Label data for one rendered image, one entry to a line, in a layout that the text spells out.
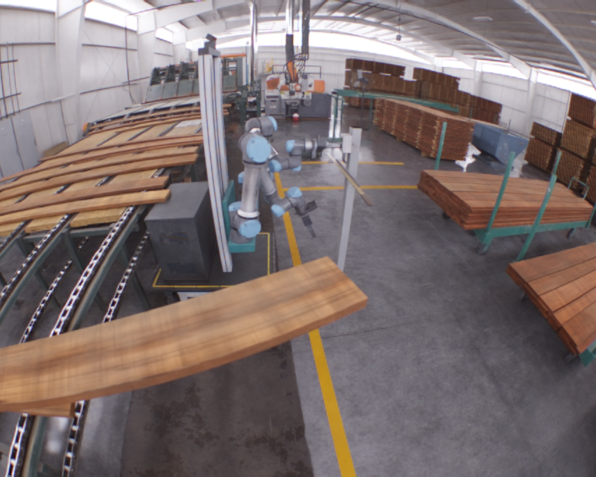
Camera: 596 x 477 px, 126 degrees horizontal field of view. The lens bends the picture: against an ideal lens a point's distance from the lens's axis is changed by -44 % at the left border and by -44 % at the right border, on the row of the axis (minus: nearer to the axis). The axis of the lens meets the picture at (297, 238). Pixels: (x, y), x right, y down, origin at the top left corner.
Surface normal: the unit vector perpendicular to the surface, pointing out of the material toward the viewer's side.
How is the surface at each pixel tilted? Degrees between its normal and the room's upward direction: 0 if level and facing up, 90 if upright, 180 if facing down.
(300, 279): 0
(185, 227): 90
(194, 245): 90
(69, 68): 90
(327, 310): 0
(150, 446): 0
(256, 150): 83
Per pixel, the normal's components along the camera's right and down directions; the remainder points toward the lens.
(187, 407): 0.02, -0.83
